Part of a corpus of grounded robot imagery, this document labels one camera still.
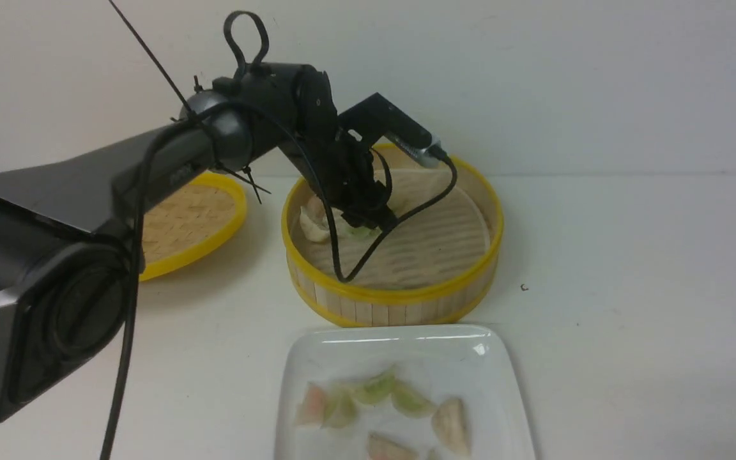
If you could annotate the green dumpling centre in steamer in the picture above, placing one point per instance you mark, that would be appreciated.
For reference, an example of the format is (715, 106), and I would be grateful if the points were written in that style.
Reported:
(361, 233)

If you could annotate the yellow rimmed bamboo steamer basket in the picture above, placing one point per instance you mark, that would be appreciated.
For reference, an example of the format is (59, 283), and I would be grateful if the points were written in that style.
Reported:
(347, 305)

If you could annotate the green dumpling left on plate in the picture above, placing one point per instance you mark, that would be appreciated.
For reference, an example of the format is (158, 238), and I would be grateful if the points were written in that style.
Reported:
(340, 409)

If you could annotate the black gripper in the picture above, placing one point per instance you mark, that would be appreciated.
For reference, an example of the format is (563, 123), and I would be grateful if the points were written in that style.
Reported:
(343, 176)

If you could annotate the pink dumpling bottom on plate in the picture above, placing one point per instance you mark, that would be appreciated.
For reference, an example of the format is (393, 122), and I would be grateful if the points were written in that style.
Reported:
(380, 447)

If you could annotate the green dumpling front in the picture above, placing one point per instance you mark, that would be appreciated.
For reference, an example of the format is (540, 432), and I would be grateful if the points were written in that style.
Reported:
(372, 391)

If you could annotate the green dumpling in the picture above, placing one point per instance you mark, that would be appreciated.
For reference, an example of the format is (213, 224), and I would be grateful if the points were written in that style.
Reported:
(340, 409)
(409, 402)
(372, 391)
(361, 233)

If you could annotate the long black zip tie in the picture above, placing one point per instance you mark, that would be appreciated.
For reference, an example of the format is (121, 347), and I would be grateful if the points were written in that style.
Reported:
(183, 101)

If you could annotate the yellow rimmed bamboo steamer lid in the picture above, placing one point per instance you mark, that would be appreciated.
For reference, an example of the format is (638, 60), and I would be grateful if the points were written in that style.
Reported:
(192, 223)

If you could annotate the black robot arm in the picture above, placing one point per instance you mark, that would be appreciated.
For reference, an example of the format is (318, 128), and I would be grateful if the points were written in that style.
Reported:
(69, 255)

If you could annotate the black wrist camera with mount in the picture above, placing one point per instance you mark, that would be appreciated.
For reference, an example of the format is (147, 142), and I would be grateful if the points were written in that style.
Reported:
(393, 128)

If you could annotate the white dumpling left in steamer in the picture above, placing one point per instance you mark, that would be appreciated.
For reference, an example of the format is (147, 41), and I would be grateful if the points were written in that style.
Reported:
(314, 224)

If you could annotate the pink dumpling left on plate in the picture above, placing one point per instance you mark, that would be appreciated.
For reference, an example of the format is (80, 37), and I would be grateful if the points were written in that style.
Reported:
(311, 410)

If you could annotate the pink dumpling in steamer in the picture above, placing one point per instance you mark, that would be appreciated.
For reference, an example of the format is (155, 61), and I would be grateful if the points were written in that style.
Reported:
(314, 204)

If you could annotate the white square plate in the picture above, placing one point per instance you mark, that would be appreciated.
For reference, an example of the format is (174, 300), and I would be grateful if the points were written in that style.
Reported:
(468, 362)

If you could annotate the white dumpling right on plate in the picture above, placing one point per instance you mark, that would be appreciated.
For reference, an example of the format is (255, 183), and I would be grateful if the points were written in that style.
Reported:
(450, 425)

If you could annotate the green dumpling centre on plate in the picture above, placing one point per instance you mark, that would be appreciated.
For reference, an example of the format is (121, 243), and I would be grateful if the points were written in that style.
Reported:
(409, 402)

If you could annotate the pink dumpling on plate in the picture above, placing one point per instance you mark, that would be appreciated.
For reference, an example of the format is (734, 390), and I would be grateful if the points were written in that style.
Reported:
(311, 410)
(380, 447)

